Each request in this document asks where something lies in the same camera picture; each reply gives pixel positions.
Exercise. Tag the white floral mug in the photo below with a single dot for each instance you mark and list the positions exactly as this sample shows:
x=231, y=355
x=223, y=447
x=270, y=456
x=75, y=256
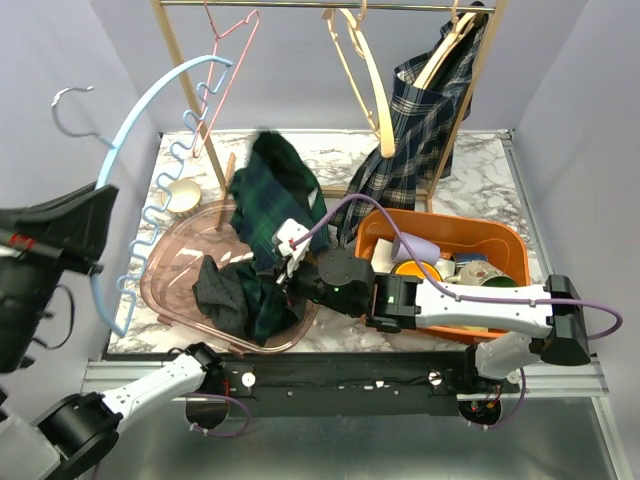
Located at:
x=476, y=273

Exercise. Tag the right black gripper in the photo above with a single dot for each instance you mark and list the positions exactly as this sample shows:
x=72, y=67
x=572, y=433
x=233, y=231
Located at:
x=292, y=282

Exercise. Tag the lavender cup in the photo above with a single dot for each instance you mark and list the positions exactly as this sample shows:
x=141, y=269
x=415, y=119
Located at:
x=408, y=247

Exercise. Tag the orange plastic bin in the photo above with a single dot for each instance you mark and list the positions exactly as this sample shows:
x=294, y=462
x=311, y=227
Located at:
x=504, y=248

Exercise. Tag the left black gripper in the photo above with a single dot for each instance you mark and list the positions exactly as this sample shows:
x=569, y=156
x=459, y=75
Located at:
x=79, y=220

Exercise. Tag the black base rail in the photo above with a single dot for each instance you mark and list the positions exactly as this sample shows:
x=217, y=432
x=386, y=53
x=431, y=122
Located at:
x=349, y=384

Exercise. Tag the green bowl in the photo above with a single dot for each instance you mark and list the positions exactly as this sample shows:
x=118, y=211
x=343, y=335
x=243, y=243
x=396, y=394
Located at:
x=500, y=282

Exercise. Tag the orange bowl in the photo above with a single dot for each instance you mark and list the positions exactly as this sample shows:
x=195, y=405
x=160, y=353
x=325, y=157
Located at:
x=417, y=269

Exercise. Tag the wooden hanger with skirt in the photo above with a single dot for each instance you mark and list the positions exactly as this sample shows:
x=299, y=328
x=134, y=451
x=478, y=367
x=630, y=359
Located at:
x=461, y=27

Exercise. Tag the white board in bin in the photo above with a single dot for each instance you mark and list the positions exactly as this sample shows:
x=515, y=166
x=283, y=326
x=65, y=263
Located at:
x=383, y=257

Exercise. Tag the small beige bowl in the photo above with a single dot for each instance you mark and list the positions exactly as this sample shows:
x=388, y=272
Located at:
x=181, y=197

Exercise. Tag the blue rimmed cup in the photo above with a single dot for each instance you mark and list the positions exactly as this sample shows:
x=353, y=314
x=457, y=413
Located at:
x=461, y=259

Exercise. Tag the pink transparent basin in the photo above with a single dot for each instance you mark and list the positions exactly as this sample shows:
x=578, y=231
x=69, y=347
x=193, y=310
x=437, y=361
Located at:
x=173, y=267

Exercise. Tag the light blue wavy hanger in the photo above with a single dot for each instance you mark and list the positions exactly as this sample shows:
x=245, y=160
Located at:
x=128, y=164

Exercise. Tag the dark grey dotted skirt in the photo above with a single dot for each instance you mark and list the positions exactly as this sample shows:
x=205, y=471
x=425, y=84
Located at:
x=219, y=296

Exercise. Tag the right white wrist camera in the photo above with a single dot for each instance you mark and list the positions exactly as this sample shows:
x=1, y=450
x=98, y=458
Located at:
x=292, y=241

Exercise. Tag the pink wire hanger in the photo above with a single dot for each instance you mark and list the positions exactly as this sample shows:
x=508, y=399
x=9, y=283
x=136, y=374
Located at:
x=227, y=78

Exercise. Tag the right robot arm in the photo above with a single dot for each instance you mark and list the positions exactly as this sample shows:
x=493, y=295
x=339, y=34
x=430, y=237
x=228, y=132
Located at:
x=539, y=323

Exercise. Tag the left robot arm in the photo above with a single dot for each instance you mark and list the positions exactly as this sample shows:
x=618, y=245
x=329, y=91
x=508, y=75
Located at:
x=81, y=429

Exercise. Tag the navy beige plaid skirt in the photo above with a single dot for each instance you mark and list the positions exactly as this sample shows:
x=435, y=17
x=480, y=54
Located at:
x=422, y=120

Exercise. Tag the green plaid skirt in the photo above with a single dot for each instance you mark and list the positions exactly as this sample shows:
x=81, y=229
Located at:
x=273, y=186

